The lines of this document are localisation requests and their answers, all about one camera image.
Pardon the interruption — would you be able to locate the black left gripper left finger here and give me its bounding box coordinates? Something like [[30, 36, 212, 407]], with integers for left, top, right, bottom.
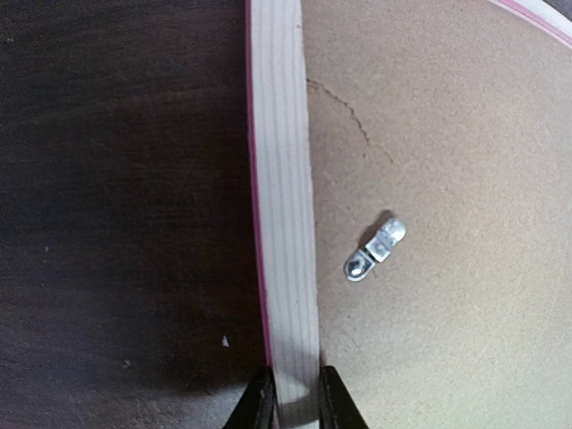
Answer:
[[225, 366, 275, 429]]

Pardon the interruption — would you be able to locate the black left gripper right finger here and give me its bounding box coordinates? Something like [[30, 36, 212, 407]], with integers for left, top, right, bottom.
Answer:
[[319, 366, 368, 429]]

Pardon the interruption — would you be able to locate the brown backing board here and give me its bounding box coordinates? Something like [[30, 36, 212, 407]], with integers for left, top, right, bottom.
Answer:
[[301, 0, 572, 429]]

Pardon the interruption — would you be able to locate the light wood picture frame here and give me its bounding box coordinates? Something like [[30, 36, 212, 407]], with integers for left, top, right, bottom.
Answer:
[[243, 0, 572, 429]]

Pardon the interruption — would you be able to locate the metal frame clip upper left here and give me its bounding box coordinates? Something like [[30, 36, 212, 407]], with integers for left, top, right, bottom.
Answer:
[[344, 210, 407, 282]]

